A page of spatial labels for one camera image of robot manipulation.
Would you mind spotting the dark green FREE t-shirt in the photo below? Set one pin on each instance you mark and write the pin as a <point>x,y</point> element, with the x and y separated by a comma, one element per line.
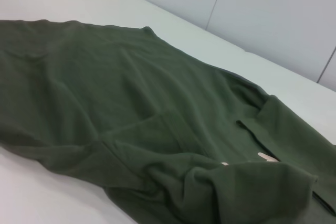
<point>131,103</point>

